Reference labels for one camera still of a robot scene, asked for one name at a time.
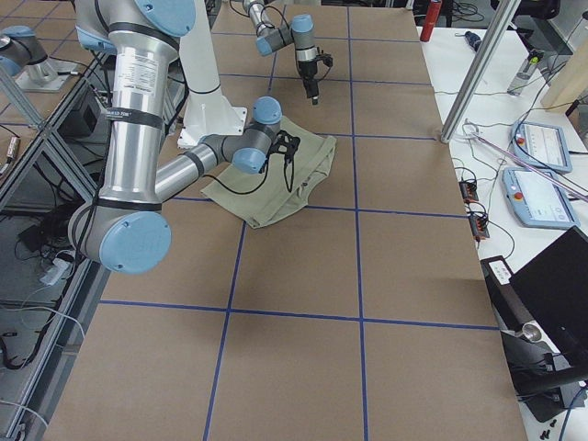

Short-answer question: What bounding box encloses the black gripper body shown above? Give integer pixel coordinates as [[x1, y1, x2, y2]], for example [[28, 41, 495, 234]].
[[298, 60, 319, 96], [283, 159, 294, 184]]

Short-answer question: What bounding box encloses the green long-sleeve shirt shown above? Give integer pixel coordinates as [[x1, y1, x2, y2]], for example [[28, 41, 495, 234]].
[[201, 117, 336, 229]]

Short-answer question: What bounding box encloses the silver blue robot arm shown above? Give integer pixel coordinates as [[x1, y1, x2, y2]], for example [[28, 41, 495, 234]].
[[69, 1, 300, 274], [243, 1, 332, 106]]

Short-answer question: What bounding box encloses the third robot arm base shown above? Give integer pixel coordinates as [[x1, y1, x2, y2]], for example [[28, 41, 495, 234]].
[[1, 25, 79, 93]]

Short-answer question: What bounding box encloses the red cylinder bottle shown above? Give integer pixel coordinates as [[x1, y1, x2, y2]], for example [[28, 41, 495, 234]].
[[420, 0, 442, 42]]

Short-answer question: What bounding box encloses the orange electronics board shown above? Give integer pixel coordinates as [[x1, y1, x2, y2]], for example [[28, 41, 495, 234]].
[[468, 212, 490, 242], [458, 180, 480, 203]]

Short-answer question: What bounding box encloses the clear water bottle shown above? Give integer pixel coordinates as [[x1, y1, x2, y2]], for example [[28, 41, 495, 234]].
[[506, 49, 545, 96]]

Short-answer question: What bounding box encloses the far blue teach pendant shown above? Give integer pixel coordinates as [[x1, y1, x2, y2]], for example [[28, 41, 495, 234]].
[[511, 121, 572, 174]]

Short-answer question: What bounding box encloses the blue teach pendant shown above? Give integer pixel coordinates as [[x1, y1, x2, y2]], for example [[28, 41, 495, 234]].
[[502, 167, 581, 230], [511, 121, 572, 174]]

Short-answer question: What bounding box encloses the near blue teach pendant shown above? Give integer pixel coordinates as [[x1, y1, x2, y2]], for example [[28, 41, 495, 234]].
[[502, 167, 581, 230]]

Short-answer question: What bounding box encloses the black laptop on stand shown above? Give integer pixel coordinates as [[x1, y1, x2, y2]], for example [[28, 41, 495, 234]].
[[481, 227, 587, 422]]

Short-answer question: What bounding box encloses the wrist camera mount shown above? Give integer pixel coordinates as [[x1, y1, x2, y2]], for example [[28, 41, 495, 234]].
[[267, 130, 301, 166], [315, 47, 334, 69]]

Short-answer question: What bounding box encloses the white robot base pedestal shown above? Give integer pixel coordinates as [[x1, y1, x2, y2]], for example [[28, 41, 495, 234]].
[[178, 0, 247, 149]]

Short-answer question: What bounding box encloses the aluminium frame post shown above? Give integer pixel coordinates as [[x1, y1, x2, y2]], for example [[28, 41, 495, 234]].
[[440, 0, 521, 143]]

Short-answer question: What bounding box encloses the aluminium side frame rail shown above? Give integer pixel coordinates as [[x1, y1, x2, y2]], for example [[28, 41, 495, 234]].
[[1, 55, 116, 440]]

